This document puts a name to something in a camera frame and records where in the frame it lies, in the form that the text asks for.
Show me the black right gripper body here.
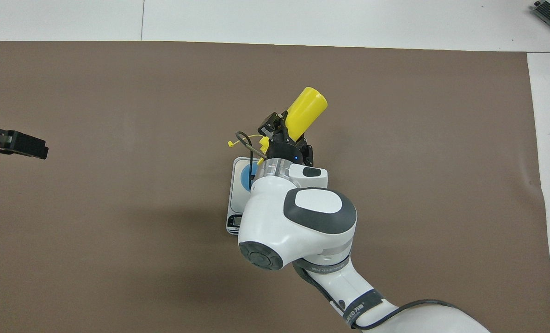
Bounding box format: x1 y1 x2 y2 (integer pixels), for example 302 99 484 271
268 132 313 166

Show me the yellow squeeze bottle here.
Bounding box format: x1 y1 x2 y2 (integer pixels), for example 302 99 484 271
227 87 328 148

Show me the light blue plastic cup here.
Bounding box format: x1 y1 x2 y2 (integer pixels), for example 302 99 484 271
241 162 260 191

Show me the silver digital kitchen scale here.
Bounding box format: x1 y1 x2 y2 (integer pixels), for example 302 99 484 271
226 157 262 235

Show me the brown paper table mat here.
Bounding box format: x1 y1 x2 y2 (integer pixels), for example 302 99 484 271
0 41 550 333

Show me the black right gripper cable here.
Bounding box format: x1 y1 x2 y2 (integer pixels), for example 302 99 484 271
235 131 463 331

